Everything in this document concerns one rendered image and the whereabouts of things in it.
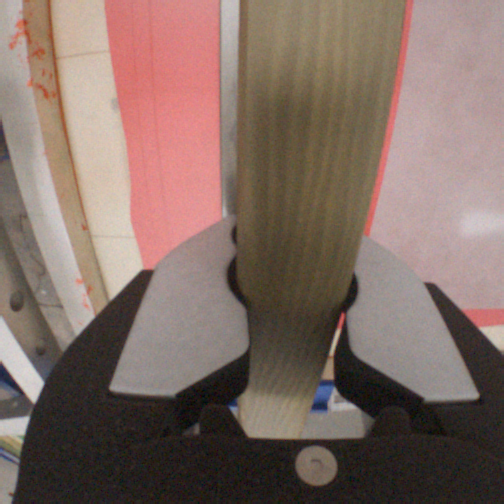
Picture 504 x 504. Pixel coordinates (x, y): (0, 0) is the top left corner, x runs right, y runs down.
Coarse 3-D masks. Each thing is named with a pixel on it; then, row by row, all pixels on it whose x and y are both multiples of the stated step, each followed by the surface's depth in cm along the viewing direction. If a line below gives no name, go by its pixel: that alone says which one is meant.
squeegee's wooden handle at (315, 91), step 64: (256, 0) 4; (320, 0) 4; (384, 0) 4; (256, 64) 5; (320, 64) 4; (384, 64) 4; (256, 128) 5; (320, 128) 5; (384, 128) 5; (256, 192) 6; (320, 192) 6; (256, 256) 7; (320, 256) 7; (256, 320) 8; (320, 320) 8; (256, 384) 10
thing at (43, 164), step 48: (0, 0) 14; (48, 0) 17; (0, 48) 16; (48, 48) 18; (0, 96) 18; (48, 96) 20; (48, 144) 20; (48, 192) 22; (48, 240) 25; (96, 288) 30
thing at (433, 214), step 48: (144, 144) 23; (192, 144) 23; (144, 192) 26; (192, 192) 26; (384, 192) 25; (432, 192) 24; (480, 192) 24; (144, 240) 28; (384, 240) 27; (432, 240) 27; (480, 240) 27; (480, 288) 30
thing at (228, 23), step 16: (224, 0) 9; (224, 16) 9; (224, 32) 9; (224, 48) 10; (224, 64) 10; (224, 80) 10; (224, 96) 11; (224, 112) 11; (224, 128) 11; (224, 144) 12; (224, 160) 12; (224, 176) 12; (224, 192) 13; (224, 208) 13
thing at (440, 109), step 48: (144, 0) 17; (192, 0) 17; (432, 0) 16; (480, 0) 16; (144, 48) 19; (192, 48) 19; (432, 48) 18; (480, 48) 18; (144, 96) 21; (192, 96) 21; (432, 96) 20; (480, 96) 20; (384, 144) 23; (432, 144) 22; (480, 144) 22
